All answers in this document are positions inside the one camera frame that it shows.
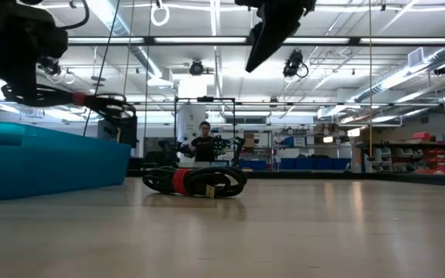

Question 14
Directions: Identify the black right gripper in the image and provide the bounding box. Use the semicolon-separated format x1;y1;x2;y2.
233;0;318;74

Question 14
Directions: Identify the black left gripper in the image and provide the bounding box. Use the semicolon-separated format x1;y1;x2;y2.
0;0;70;106

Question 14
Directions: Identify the black cable red strap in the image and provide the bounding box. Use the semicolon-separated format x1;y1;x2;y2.
0;82;138;121

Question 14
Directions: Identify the black and red tool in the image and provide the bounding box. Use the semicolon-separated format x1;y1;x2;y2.
141;165;248;199

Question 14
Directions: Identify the blue plastic bin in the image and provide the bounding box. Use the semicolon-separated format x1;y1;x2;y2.
0;120;132;202

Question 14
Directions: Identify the black monitor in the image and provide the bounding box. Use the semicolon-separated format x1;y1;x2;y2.
97;115;139;149

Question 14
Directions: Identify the white pillar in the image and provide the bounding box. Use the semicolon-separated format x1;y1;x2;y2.
175;75;209;165

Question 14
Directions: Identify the black overhead light beam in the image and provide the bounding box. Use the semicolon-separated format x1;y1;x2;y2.
66;35;445;48

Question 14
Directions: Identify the person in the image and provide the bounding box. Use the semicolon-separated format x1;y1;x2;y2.
189;120;219;164

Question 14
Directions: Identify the row of blue bins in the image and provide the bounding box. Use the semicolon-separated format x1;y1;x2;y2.
239;155;353;171

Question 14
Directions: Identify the background storage shelving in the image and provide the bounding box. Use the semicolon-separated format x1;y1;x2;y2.
355;139;445;175

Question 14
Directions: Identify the black ceiling camera with cable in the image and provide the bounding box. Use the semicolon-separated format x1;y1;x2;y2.
282;49;310;80

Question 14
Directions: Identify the thin black hanging cable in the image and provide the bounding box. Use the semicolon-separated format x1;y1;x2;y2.
82;0;122;137

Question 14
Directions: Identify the black background station frame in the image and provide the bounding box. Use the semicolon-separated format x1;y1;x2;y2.
173;95;237;168

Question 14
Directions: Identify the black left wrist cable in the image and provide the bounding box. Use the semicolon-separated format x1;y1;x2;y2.
58;0;91;31

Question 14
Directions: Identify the white cable loop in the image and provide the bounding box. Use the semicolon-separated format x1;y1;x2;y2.
150;0;171;28

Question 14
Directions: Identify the tan hanging cord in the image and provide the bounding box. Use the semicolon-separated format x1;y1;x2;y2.
123;0;136;97

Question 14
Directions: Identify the silver air duct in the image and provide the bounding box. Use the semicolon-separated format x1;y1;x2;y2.
352;46;445;104
85;0;165;80

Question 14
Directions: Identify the thin dark hanging cord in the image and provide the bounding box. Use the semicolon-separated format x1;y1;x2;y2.
142;0;153;158

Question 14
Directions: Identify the black table frame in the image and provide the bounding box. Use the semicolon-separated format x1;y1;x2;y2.
125;168;445;189

